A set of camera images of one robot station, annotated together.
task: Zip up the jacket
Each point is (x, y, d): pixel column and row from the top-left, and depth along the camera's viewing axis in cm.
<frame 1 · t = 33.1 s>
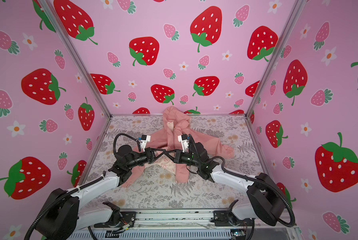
left hand: (165, 152, 73), fingers closed
right hand: (163, 155, 73), fingers closed
pink hooded zip jacket: (177, 122, 112), point 6 cm above the table

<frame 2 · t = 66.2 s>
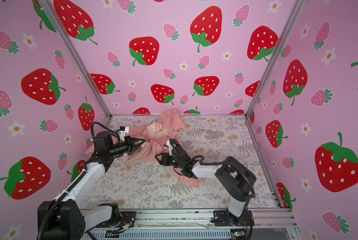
left hand: (144, 141, 76), fingers closed
right hand: (155, 156, 84), fingers open
pink hooded zip jacket: (158, 134, 107), point 3 cm above the table

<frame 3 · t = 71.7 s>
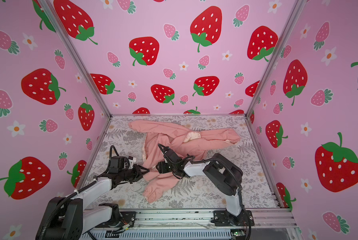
left hand: (147, 171, 85), fingers open
right hand: (157, 166, 89), fingers open
pink hooded zip jacket: (192, 144, 101), point 4 cm above the table

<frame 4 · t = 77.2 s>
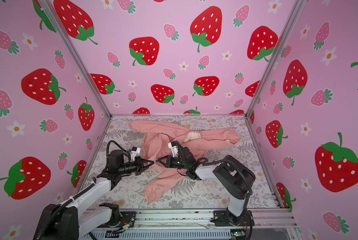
left hand: (152, 163, 79), fingers closed
right hand: (157, 160, 81), fingers closed
the named things where they were.

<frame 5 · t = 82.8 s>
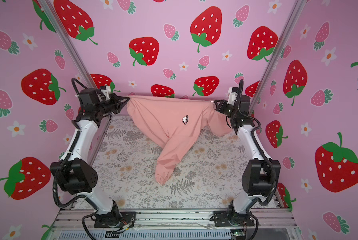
left hand: (129, 98, 77), fingers closed
right hand: (214, 100, 81), fingers closed
pink hooded zip jacket: (177, 123, 88), point 23 cm above the table

